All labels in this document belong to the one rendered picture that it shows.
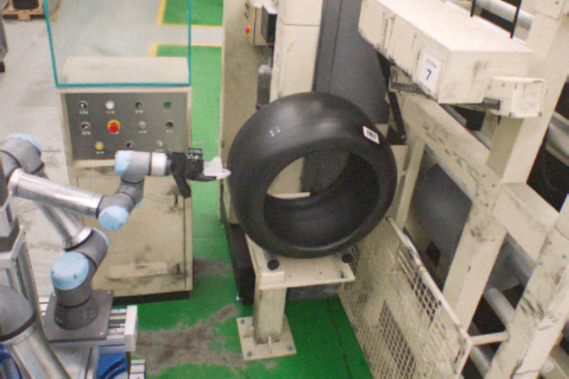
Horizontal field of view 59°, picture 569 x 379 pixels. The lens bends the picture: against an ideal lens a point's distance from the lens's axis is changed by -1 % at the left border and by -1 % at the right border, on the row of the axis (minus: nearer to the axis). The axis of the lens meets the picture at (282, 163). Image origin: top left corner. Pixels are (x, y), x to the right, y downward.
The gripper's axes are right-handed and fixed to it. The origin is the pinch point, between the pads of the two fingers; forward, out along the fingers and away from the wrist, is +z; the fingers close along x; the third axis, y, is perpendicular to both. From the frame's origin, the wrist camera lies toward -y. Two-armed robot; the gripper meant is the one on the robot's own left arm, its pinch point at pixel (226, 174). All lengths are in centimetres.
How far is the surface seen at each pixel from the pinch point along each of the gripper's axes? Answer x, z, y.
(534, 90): -44, 62, 56
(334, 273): -7, 47, -37
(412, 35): -15, 41, 58
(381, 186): -12, 50, 7
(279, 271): -9.9, 23.5, -33.7
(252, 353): 23, 34, -118
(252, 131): 3.1, 6.8, 15.1
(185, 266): 64, 1, -99
